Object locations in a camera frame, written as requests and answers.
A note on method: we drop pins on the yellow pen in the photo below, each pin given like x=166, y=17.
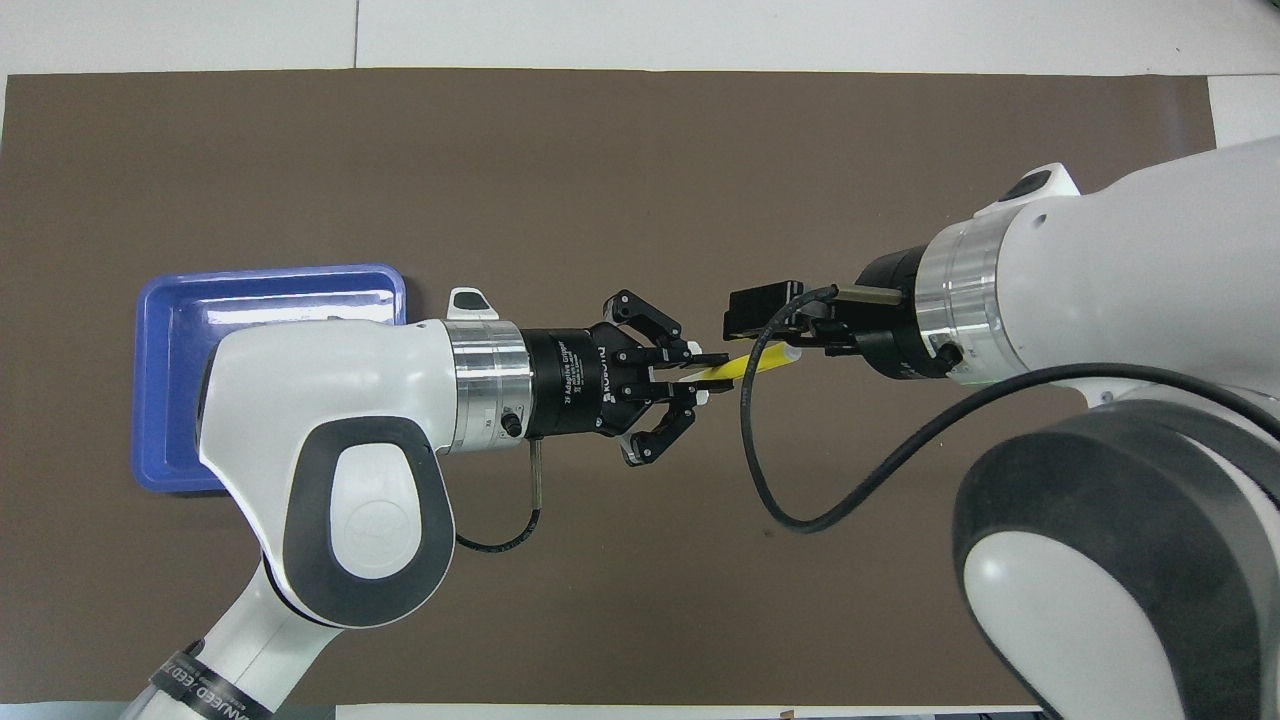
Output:
x=745, y=366

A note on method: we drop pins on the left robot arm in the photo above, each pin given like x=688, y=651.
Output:
x=300, y=400

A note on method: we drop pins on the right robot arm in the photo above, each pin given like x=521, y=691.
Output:
x=1120, y=420

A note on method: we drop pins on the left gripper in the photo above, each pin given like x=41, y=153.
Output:
x=565, y=385

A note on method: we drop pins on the blue plastic tray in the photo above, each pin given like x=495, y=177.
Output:
x=180, y=400

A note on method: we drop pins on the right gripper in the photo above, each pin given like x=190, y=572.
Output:
x=890, y=330

